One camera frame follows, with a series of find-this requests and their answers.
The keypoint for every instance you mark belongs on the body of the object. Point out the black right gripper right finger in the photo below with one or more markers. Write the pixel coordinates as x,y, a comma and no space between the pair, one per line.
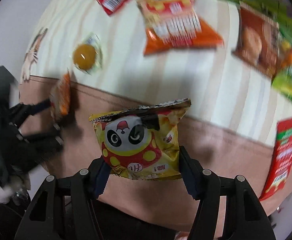
245,217

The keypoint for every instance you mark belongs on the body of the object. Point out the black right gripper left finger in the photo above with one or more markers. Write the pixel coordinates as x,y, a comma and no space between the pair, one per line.
45,216

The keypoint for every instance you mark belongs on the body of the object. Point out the orange white panda snack bag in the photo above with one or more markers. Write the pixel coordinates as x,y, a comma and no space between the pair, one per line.
60,97

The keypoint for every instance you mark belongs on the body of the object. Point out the yellow panda snack bag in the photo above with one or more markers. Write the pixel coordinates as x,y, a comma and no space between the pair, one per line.
142,143

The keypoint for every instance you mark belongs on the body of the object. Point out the striped cream pink blanket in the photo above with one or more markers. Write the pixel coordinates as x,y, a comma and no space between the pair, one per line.
231,124

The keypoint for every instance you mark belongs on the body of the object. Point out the long red snack packet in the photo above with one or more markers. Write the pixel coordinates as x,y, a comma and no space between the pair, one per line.
281,162

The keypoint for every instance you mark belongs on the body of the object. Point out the yellow jelly cup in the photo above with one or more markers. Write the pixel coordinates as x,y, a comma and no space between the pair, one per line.
88,56

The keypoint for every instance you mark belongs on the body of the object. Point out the green yellow snack bag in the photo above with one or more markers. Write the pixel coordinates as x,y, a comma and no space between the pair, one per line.
282,80

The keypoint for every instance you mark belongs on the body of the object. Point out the brown snack packet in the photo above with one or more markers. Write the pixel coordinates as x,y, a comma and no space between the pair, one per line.
257,43

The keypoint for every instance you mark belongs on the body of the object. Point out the orange Cuicuijiao snack bag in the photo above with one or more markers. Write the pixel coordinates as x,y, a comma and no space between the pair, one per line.
171,24

